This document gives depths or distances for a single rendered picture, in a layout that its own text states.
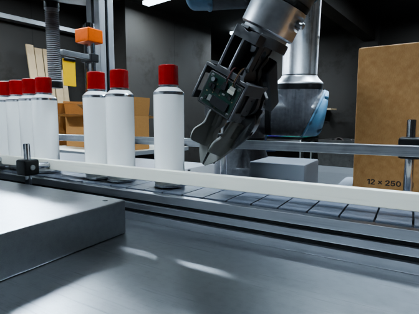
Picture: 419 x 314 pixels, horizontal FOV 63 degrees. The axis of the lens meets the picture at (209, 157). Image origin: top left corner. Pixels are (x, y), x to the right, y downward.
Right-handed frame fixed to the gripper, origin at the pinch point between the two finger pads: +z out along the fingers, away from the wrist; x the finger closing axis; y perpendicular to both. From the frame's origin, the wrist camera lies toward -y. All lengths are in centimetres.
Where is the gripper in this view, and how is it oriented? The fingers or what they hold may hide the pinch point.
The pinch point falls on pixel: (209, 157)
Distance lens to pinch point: 55.3
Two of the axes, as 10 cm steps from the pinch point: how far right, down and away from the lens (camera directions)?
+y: -5.1, 0.9, -8.6
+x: 7.5, 5.4, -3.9
